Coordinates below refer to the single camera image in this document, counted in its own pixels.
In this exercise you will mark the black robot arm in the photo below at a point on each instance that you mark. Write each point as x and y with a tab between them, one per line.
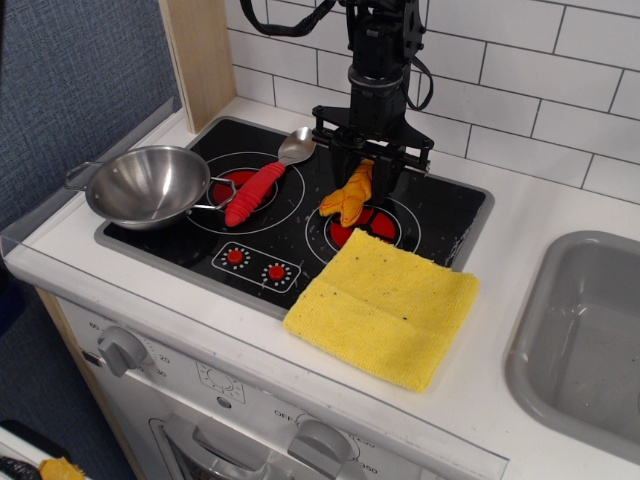
384	37

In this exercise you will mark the yellow knitted cloth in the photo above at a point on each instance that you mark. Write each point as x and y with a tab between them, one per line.
386	311

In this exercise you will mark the grey oven knob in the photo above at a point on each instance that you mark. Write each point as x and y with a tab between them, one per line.
320	447
121	350

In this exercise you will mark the grey right oven knob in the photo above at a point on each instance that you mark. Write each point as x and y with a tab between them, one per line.
320	447

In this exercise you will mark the white toy oven front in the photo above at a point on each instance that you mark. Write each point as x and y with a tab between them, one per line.
184	419

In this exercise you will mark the stainless steel pot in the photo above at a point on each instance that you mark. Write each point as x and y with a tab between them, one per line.
147	188

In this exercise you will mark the grey left oven knob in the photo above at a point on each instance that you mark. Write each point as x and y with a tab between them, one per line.
121	350

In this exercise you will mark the red handled metal spoon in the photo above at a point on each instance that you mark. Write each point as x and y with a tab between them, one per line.
297	147

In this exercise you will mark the orange plush item bottom left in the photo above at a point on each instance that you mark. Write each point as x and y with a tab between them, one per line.
60	469

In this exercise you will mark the grey plastic sink basin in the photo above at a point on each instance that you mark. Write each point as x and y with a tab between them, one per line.
574	363

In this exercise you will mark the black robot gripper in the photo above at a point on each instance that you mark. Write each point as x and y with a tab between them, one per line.
373	127

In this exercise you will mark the black toy stove top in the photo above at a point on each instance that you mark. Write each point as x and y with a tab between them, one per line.
266	262

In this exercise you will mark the wooden side panel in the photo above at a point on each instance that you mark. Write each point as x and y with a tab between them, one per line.
199	45

